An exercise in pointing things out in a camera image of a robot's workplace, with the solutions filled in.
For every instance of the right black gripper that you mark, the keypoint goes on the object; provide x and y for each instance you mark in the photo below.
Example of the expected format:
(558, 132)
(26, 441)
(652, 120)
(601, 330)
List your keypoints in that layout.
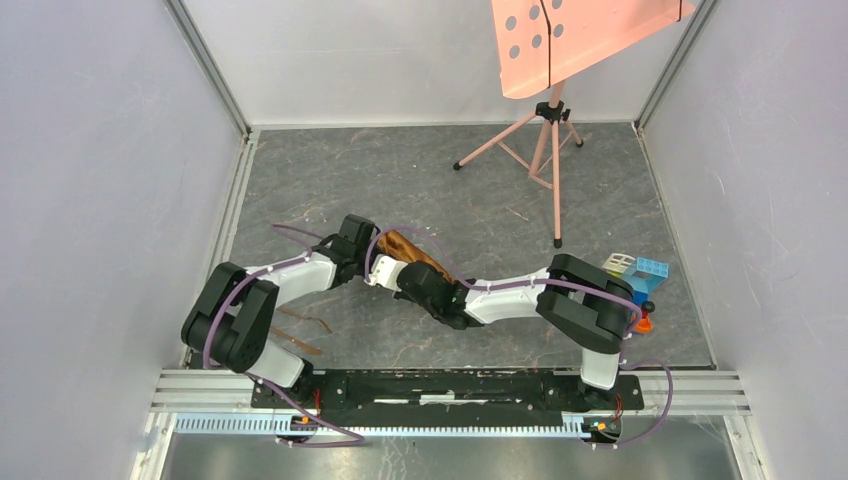
(401, 295)

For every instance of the orange cloth napkin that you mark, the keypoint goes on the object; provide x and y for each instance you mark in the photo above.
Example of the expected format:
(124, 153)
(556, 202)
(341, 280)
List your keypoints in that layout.
(397, 246)

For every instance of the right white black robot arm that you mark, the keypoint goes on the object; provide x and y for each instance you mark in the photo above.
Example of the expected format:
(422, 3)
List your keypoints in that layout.
(590, 306)

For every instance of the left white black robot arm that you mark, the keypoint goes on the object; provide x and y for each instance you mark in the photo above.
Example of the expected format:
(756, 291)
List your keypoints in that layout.
(230, 322)

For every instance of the blue toy brick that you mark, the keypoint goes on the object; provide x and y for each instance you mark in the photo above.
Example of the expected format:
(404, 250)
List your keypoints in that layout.
(644, 275)

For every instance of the orange toy block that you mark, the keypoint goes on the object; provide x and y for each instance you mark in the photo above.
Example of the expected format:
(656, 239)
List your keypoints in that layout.
(643, 326)

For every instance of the red black toy figure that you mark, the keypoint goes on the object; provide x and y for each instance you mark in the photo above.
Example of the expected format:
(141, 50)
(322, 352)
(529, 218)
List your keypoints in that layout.
(647, 308)

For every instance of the pink music stand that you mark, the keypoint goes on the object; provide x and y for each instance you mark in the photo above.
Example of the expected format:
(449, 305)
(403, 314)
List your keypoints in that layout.
(540, 45)

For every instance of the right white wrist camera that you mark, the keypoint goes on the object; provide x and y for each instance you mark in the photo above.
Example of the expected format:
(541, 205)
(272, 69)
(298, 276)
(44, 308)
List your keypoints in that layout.
(385, 272)

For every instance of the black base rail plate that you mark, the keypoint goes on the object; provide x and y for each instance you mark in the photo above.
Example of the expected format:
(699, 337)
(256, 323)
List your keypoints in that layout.
(459, 397)

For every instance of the white toy window frame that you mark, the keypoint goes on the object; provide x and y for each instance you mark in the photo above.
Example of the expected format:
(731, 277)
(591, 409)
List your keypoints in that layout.
(618, 263)

